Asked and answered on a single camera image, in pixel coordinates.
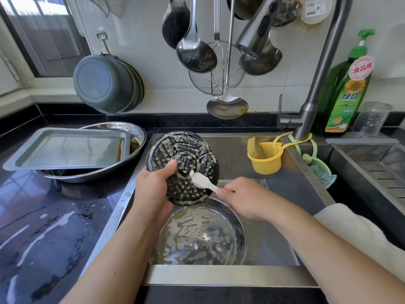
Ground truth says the dark green hanging basin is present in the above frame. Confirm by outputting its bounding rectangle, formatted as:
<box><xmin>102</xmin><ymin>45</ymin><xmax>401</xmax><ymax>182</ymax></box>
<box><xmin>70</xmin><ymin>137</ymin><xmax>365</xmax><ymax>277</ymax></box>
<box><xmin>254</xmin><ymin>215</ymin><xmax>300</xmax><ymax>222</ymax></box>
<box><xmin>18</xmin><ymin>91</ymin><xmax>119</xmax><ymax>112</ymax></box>
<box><xmin>127</xmin><ymin>60</ymin><xmax>145</xmax><ymax>111</ymax></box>

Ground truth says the wire mesh skimmer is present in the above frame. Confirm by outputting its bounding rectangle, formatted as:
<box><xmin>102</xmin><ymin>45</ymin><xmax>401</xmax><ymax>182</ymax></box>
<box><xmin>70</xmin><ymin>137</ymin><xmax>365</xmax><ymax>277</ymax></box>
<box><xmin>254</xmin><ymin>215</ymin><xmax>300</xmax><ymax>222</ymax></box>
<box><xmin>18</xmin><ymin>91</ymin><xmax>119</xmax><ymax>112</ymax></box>
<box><xmin>189</xmin><ymin>0</ymin><xmax>246</xmax><ymax>96</ymax></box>

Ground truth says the white cleaning brush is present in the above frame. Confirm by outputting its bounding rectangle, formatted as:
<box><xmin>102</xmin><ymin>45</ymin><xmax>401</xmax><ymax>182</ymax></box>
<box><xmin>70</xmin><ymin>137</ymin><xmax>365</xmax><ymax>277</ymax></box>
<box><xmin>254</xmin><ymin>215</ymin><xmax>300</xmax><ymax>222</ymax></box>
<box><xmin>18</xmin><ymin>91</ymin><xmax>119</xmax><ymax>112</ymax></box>
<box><xmin>190</xmin><ymin>170</ymin><xmax>220</xmax><ymax>192</ymax></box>

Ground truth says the hanging steel ladles and skimmer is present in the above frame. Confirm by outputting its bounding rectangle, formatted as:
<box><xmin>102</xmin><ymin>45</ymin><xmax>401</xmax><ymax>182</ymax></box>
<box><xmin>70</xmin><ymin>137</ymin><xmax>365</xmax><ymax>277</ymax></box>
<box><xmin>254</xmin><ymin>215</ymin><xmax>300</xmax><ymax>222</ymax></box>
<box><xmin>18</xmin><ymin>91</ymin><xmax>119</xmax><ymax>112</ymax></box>
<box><xmin>161</xmin><ymin>0</ymin><xmax>192</xmax><ymax>50</ymax></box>

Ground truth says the yellow hanging sink cup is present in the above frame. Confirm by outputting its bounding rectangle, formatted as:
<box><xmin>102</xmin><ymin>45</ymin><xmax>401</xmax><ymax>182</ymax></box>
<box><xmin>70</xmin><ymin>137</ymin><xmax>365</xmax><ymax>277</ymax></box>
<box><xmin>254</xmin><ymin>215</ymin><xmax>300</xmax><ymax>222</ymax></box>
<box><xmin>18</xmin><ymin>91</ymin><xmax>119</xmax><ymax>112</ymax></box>
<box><xmin>246</xmin><ymin>133</ymin><xmax>313</xmax><ymax>175</ymax></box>

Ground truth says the green hanging sponge holder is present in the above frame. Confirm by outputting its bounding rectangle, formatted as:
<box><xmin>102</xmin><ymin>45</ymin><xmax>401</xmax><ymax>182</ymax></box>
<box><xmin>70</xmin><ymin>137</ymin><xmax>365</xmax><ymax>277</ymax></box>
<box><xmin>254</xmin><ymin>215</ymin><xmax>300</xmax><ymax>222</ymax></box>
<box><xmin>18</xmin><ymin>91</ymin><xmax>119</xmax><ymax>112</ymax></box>
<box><xmin>288</xmin><ymin>135</ymin><xmax>338</xmax><ymax>189</ymax></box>

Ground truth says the steel soup ladle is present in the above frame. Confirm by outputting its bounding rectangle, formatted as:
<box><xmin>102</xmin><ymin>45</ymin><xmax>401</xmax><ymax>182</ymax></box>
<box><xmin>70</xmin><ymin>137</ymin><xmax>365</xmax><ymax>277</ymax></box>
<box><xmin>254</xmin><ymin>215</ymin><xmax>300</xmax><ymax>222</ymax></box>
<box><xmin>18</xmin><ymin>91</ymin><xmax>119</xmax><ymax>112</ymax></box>
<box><xmin>176</xmin><ymin>0</ymin><xmax>219</xmax><ymax>73</ymax></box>

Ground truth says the person's right hand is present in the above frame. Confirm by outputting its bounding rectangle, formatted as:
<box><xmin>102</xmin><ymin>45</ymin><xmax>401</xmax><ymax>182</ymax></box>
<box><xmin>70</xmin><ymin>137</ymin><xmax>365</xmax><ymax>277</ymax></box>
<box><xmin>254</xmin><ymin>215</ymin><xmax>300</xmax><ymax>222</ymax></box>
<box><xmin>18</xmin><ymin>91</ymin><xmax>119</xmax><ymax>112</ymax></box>
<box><xmin>216</xmin><ymin>176</ymin><xmax>286</xmax><ymax>221</ymax></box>

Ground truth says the black round steamer rack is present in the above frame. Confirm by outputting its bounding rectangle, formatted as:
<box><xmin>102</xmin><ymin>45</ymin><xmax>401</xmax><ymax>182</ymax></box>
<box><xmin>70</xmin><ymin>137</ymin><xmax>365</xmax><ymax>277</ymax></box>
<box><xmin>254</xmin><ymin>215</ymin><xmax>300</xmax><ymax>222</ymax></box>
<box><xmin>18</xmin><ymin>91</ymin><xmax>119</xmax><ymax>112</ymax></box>
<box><xmin>146</xmin><ymin>130</ymin><xmax>221</xmax><ymax>206</ymax></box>

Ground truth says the orange-handled brass ladle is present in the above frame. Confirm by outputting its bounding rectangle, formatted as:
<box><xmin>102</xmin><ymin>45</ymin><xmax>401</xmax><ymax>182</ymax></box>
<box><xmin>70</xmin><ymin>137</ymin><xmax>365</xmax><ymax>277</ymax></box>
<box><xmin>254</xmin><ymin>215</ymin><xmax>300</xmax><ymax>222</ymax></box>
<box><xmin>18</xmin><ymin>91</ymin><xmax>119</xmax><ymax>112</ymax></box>
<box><xmin>227</xmin><ymin>0</ymin><xmax>267</xmax><ymax>21</ymax></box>

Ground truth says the steel wall hook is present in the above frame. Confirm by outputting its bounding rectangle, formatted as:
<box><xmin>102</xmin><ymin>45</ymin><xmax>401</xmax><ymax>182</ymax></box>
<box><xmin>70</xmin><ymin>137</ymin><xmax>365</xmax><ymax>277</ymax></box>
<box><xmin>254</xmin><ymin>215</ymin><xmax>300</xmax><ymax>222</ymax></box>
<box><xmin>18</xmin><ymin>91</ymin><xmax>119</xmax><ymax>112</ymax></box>
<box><xmin>96</xmin><ymin>30</ymin><xmax>111</xmax><ymax>56</ymax></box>

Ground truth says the green dish soap bottle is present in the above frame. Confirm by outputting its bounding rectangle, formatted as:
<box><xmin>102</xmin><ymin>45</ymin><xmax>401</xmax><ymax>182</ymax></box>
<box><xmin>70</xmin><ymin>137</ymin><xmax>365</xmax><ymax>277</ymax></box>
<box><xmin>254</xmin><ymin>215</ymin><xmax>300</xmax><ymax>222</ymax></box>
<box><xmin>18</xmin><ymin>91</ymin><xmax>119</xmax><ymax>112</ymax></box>
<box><xmin>316</xmin><ymin>29</ymin><xmax>376</xmax><ymax>135</ymax></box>

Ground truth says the white dish rag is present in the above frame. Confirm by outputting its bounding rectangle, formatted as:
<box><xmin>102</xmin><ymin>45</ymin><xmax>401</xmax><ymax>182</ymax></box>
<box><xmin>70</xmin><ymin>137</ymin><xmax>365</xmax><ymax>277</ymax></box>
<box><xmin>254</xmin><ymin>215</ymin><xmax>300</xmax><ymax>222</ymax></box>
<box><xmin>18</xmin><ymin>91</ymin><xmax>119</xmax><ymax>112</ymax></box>
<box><xmin>313</xmin><ymin>203</ymin><xmax>405</xmax><ymax>282</ymax></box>

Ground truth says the person's left hand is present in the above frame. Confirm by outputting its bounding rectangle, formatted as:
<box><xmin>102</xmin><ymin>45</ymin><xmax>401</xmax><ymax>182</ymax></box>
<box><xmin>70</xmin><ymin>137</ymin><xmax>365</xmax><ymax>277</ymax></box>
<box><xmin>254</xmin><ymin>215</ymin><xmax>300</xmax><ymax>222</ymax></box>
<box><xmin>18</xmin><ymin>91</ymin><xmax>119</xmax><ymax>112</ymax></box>
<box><xmin>132</xmin><ymin>159</ymin><xmax>179</xmax><ymax>225</ymax></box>

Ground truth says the person's right forearm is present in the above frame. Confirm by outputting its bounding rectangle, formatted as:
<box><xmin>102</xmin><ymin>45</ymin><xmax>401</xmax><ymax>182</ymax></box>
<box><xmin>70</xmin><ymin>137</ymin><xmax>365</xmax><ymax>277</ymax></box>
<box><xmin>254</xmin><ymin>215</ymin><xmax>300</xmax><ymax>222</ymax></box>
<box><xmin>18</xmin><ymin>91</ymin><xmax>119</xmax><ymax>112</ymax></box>
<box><xmin>266</xmin><ymin>199</ymin><xmax>405</xmax><ymax>304</ymax></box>

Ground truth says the rectangular steel tray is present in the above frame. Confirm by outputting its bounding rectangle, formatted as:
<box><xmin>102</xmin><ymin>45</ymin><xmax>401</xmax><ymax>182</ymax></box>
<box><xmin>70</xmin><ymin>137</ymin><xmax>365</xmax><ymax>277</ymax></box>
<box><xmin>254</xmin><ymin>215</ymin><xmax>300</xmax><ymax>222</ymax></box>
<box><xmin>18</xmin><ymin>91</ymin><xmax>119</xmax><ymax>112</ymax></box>
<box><xmin>3</xmin><ymin>127</ymin><xmax>132</xmax><ymax>171</ymax></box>

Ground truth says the round steel pan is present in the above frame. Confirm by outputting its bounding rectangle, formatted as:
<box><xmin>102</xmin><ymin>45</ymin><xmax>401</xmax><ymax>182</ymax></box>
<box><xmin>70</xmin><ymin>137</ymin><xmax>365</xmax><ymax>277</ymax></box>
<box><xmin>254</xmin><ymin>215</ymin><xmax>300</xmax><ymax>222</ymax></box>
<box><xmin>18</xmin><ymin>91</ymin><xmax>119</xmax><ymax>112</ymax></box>
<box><xmin>152</xmin><ymin>198</ymin><xmax>248</xmax><ymax>266</ymax></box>

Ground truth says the white dish brush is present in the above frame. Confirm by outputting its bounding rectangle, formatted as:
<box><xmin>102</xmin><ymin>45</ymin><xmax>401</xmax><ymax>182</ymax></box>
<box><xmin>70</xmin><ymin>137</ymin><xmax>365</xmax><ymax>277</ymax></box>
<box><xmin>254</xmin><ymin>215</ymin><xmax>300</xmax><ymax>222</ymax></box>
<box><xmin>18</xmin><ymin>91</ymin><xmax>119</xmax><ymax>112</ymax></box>
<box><xmin>299</xmin><ymin>0</ymin><xmax>335</xmax><ymax>25</ymax></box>

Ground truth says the round steel basin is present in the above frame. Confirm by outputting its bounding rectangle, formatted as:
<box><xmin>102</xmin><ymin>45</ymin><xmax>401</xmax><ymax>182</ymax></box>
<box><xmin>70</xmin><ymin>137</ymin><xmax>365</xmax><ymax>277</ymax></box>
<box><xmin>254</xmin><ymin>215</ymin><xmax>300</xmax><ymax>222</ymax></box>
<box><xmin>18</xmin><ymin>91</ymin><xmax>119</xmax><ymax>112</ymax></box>
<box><xmin>38</xmin><ymin>121</ymin><xmax>148</xmax><ymax>183</ymax></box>

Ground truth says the grey hanging basin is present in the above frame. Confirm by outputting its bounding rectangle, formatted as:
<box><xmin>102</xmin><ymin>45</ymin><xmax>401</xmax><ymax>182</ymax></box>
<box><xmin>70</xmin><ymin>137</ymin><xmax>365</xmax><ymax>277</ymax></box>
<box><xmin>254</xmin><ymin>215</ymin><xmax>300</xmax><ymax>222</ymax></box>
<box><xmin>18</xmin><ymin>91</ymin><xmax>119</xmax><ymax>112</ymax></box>
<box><xmin>72</xmin><ymin>54</ymin><xmax>135</xmax><ymax>114</ymax></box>

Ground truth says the yellow-handled steel ladle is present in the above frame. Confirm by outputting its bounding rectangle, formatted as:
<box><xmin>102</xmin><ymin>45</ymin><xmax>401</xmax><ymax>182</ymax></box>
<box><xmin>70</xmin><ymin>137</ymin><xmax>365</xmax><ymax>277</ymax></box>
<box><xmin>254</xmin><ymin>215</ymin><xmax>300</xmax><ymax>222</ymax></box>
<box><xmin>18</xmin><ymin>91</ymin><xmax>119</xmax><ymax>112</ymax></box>
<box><xmin>206</xmin><ymin>0</ymin><xmax>249</xmax><ymax>120</ymax></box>

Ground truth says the white hanging cloth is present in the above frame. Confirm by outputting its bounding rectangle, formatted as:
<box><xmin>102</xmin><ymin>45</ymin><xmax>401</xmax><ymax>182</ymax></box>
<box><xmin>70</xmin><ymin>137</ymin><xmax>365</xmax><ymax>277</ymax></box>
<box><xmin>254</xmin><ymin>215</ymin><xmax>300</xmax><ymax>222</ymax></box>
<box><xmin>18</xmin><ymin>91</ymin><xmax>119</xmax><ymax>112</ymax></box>
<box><xmin>82</xmin><ymin>0</ymin><xmax>127</xmax><ymax>19</ymax></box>

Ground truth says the person's left forearm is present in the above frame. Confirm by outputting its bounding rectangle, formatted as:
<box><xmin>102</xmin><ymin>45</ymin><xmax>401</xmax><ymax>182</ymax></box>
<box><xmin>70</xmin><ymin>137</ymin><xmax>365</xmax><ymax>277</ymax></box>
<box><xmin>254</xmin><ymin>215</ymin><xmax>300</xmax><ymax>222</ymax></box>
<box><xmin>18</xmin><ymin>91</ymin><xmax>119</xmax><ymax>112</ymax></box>
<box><xmin>60</xmin><ymin>209</ymin><xmax>168</xmax><ymax>304</ymax></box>

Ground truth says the steel gooseneck faucet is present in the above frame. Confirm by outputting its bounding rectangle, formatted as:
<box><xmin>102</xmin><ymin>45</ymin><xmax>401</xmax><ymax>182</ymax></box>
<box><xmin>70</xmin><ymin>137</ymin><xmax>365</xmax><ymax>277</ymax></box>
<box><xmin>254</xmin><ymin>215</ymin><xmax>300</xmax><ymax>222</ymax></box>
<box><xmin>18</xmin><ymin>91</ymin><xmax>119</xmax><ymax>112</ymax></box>
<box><xmin>235</xmin><ymin>0</ymin><xmax>355</xmax><ymax>142</ymax></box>

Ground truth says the clear plastic cup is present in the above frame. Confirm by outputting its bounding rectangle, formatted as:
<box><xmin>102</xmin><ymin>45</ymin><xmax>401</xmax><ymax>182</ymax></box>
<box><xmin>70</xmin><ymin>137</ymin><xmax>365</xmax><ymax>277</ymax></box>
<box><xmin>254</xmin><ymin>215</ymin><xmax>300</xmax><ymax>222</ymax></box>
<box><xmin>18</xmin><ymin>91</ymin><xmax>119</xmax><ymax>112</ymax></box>
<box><xmin>352</xmin><ymin>101</ymin><xmax>393</xmax><ymax>137</ymax></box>

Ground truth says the stainless steel sink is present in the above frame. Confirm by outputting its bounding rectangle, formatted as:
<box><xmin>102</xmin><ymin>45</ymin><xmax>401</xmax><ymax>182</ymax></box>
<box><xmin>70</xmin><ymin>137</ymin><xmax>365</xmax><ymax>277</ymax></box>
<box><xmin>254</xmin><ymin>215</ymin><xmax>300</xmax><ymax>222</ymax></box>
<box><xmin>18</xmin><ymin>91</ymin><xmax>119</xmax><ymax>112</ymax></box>
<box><xmin>79</xmin><ymin>131</ymin><xmax>336</xmax><ymax>288</ymax></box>

